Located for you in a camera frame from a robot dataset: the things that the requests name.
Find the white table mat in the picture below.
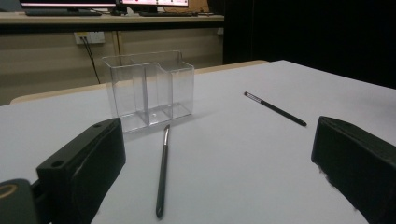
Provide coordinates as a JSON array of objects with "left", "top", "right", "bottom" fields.
[{"left": 0, "top": 60, "right": 396, "bottom": 224}]

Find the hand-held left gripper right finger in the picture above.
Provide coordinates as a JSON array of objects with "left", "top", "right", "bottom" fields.
[{"left": 310, "top": 115, "right": 396, "bottom": 224}]

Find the clear plastic organizer box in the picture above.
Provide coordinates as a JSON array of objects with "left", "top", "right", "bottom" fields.
[{"left": 101, "top": 49, "right": 195, "bottom": 134}]

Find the black keyboard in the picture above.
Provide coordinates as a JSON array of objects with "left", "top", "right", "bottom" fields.
[
  {"left": 138, "top": 11, "right": 199, "bottom": 18},
  {"left": 24, "top": 9, "right": 103, "bottom": 17}
]

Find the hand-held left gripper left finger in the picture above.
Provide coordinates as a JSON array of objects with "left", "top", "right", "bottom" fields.
[{"left": 35, "top": 117, "right": 127, "bottom": 224}]

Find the light wooden table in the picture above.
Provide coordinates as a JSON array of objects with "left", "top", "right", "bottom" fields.
[{"left": 8, "top": 60, "right": 269, "bottom": 105}]

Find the black pen with white print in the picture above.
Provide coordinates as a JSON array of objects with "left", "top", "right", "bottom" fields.
[{"left": 243, "top": 91, "right": 308, "bottom": 128}]

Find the white wall socket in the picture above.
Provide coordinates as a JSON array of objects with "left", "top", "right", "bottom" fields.
[{"left": 73, "top": 31, "right": 106, "bottom": 45}]

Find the black pen with silver tip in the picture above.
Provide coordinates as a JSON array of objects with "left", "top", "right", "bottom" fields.
[{"left": 155, "top": 124, "right": 171, "bottom": 219}]

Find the computer monitor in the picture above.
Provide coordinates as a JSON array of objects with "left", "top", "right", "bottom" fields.
[
  {"left": 19, "top": 0, "right": 118, "bottom": 9},
  {"left": 120, "top": 0, "right": 190, "bottom": 7}
]

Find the black curtain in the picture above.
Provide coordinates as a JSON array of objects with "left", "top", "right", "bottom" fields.
[{"left": 223, "top": 0, "right": 396, "bottom": 90}]

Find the black wall cable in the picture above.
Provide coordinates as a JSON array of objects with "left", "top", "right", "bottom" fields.
[{"left": 80, "top": 36, "right": 102, "bottom": 85}]

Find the long beige desk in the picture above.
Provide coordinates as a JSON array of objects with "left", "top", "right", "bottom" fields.
[{"left": 0, "top": 11, "right": 225, "bottom": 34}]

